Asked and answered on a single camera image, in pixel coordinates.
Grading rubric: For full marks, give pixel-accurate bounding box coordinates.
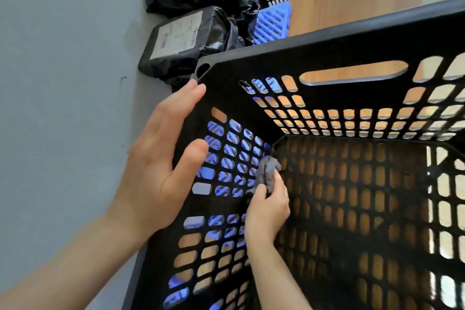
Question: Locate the person's right hand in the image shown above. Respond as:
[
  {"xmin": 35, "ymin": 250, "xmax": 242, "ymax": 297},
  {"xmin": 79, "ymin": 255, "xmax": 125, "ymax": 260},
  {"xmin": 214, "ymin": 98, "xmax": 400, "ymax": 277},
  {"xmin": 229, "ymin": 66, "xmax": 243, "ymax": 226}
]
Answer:
[{"xmin": 244, "ymin": 169, "xmax": 291, "ymax": 249}]

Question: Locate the person's left hand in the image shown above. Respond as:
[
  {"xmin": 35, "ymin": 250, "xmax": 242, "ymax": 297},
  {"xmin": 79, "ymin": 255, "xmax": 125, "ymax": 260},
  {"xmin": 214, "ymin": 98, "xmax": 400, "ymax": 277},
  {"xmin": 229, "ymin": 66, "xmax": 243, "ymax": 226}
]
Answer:
[{"xmin": 105, "ymin": 79, "xmax": 210, "ymax": 246}]

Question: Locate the grey cleaning cloth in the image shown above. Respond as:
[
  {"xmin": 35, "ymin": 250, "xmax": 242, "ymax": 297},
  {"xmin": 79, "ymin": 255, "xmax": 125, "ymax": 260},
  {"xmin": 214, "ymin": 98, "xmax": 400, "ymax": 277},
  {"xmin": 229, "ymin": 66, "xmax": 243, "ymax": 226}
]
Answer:
[{"xmin": 250, "ymin": 155, "xmax": 282, "ymax": 197}]

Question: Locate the large black plastic crate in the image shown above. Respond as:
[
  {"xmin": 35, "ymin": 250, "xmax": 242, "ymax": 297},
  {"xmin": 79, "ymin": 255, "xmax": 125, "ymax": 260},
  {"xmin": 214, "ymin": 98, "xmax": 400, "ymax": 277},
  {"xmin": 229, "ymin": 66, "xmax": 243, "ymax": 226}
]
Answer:
[{"xmin": 122, "ymin": 0, "xmax": 465, "ymax": 310}]

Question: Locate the person's right forearm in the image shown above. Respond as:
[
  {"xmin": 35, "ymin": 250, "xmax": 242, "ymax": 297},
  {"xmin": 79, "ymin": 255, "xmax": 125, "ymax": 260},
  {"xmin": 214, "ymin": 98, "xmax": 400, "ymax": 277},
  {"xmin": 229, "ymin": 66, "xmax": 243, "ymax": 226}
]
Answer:
[{"xmin": 246, "ymin": 241, "xmax": 314, "ymax": 310}]

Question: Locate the person's left forearm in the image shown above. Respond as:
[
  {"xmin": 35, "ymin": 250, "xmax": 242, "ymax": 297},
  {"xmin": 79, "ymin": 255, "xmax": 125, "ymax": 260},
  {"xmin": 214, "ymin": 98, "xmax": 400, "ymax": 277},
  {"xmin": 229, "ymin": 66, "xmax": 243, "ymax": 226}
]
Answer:
[{"xmin": 0, "ymin": 212, "xmax": 149, "ymax": 310}]

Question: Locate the blue plastic crate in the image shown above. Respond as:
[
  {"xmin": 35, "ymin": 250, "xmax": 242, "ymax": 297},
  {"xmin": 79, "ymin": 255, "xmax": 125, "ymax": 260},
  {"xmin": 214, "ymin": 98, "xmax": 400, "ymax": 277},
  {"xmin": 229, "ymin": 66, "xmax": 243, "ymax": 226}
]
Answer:
[{"xmin": 252, "ymin": 0, "xmax": 293, "ymax": 45}]

